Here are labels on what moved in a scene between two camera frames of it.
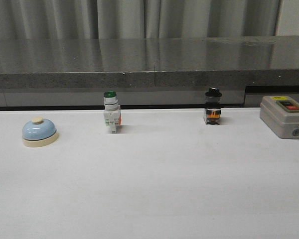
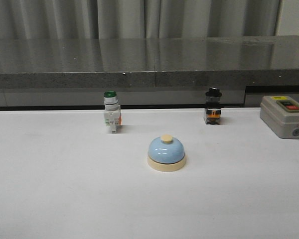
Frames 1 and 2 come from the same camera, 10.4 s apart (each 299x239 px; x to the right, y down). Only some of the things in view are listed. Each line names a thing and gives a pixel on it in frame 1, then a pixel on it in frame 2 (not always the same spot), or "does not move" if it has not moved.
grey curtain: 33,20 does not move
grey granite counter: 147,72 does not move
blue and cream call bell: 39,132 to 166,154
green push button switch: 112,112 does not move
